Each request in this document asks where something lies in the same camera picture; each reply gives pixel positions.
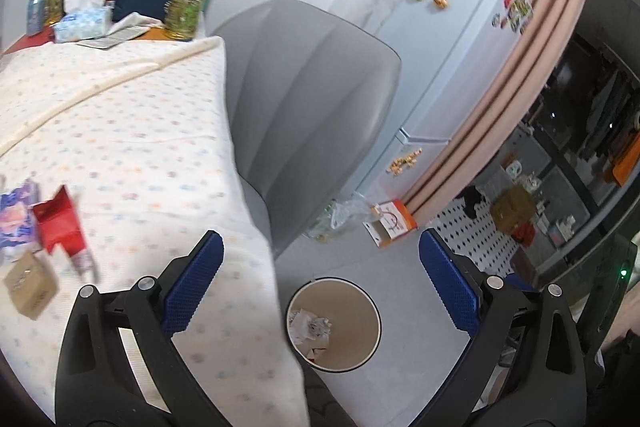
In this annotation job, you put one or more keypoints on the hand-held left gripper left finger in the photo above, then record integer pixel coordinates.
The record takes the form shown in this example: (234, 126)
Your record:
(192, 279)

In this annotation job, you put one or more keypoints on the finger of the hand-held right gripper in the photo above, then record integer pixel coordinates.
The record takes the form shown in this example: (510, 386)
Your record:
(520, 283)

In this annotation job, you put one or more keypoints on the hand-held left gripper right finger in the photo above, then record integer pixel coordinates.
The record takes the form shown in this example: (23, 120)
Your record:
(450, 279)

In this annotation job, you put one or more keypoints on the beige trash bin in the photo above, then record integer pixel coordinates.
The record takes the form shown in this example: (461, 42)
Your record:
(350, 307)

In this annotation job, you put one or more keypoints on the red wrapper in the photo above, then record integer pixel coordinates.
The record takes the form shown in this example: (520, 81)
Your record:
(55, 217)

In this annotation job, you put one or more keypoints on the small brown cardboard box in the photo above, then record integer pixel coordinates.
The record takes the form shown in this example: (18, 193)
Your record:
(30, 287)

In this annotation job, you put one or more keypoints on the blue white milk carton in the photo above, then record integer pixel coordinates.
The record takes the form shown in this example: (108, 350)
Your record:
(17, 217)

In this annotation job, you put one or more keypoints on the large brown cardboard box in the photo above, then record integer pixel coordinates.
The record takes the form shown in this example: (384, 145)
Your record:
(512, 209)

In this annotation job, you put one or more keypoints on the orange white box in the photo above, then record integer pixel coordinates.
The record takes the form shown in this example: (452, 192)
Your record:
(392, 223)

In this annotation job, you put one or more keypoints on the clear plastic bag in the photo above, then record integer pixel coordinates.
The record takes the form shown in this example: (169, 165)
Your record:
(345, 212)

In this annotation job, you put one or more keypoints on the cluster of small yellow magnets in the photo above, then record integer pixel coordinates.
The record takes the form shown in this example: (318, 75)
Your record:
(405, 162)

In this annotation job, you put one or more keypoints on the hanging clothes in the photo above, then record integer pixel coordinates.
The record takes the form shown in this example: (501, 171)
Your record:
(610, 122)

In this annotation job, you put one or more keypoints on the grey chair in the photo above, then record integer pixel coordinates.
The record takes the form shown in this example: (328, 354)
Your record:
(310, 107)

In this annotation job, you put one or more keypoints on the white refrigerator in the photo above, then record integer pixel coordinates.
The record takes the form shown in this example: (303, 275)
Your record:
(450, 57)

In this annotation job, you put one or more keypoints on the pink curtain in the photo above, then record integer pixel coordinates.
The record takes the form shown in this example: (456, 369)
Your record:
(525, 57)

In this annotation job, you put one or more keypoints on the grey patterned leaflet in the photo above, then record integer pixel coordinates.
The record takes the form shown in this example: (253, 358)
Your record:
(102, 42)

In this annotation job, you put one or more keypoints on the white cloth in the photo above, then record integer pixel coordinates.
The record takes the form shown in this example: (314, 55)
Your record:
(135, 24)

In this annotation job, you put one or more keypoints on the cluster of picture magnets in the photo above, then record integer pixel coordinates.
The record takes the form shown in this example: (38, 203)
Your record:
(512, 7)

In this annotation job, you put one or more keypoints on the yellow brown fridge magnet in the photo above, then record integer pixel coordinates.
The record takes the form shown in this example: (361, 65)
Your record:
(440, 2)

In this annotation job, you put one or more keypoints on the blue white tissue box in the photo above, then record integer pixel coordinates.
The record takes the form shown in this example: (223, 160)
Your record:
(82, 24)

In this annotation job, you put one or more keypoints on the red table mat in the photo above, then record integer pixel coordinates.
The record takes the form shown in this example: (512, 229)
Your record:
(27, 43)

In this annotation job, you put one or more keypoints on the blue drink can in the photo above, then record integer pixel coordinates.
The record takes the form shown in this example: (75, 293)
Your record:
(36, 14)

